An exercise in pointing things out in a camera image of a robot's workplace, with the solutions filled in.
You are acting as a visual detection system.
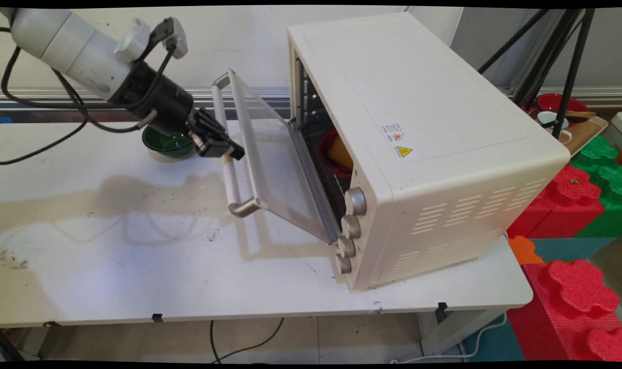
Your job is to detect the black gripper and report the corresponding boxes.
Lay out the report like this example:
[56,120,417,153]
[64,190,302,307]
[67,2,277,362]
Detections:
[109,60,246,161]

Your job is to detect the oven glass door with handle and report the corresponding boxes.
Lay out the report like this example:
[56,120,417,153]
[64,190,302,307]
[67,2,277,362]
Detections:
[211,69,342,244]

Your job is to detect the dark green bowl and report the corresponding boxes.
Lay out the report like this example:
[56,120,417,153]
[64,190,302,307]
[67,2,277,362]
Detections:
[142,126,198,160]

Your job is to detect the red bowl inside oven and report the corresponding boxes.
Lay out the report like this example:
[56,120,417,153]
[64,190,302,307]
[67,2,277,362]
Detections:
[318,130,354,178]

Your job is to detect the yellow bread piece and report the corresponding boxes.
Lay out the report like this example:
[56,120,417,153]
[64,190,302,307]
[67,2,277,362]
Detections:
[327,136,354,170]

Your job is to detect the metal oven rack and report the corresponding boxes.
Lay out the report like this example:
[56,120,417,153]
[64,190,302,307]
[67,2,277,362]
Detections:
[300,115,351,207]

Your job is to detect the large silver oven knob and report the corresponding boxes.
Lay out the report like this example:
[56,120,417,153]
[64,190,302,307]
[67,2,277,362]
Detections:
[345,188,367,216]

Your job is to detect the white label sticker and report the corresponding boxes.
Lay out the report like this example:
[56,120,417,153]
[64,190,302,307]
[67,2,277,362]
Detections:
[383,123,407,146]

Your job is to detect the cream toaster oven body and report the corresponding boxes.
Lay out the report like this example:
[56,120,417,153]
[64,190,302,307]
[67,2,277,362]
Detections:
[286,11,572,294]

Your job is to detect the white table leg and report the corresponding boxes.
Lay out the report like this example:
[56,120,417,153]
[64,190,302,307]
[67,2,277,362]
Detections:
[419,307,506,357]

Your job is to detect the orange foam block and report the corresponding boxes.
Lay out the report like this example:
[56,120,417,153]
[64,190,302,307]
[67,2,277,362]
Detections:
[508,236,545,265]

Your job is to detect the white cup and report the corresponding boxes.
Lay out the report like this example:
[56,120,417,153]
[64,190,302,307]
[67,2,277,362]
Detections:
[537,111,571,130]

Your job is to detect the red bowl on tray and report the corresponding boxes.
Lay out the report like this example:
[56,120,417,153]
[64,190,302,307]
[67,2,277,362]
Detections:
[536,93,590,122]

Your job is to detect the teal foam mat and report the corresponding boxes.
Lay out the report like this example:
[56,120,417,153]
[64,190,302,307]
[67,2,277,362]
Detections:
[462,313,527,362]

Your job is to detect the black tripod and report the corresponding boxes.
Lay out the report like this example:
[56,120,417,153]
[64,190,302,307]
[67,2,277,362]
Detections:
[478,8,596,139]

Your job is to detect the teal foam block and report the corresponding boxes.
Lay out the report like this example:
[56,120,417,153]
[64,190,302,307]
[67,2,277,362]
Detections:
[529,237,619,263]

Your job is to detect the wooden tray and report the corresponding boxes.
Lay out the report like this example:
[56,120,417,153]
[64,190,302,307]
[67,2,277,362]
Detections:
[526,105,610,157]

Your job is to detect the green foam block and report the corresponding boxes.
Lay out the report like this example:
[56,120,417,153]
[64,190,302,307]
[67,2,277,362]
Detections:
[570,136,622,239]

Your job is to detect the large red foam block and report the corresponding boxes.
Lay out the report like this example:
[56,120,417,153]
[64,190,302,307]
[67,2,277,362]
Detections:
[507,259,622,362]

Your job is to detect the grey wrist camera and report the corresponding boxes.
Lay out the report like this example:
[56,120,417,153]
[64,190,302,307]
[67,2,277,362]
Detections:
[150,17,189,59]

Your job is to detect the aluminium wall rail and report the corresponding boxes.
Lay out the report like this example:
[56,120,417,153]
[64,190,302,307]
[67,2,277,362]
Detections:
[0,86,622,124]

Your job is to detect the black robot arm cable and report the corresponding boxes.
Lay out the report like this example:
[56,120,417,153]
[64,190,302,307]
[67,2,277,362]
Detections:
[0,27,181,166]

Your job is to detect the black floor cable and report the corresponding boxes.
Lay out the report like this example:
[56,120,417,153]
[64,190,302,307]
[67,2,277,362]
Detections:
[210,318,284,363]

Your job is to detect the white floor cable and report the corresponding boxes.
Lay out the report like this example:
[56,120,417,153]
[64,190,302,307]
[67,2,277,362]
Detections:
[390,313,509,363]

